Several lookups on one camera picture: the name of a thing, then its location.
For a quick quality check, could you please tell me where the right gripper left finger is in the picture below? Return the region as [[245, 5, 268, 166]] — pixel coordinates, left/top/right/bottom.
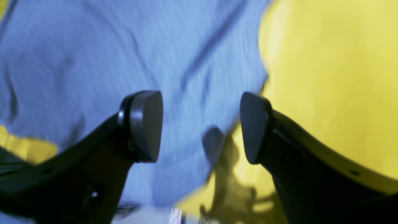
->
[[0, 90, 163, 224]]

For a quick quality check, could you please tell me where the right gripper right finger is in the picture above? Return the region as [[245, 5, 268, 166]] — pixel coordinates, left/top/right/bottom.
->
[[240, 92, 398, 224]]

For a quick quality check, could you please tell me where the grey t-shirt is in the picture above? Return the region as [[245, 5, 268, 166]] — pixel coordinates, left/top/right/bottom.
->
[[1, 0, 270, 207]]

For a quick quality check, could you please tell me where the yellow table cloth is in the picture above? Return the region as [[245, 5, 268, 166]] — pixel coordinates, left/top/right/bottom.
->
[[1, 0, 397, 224]]

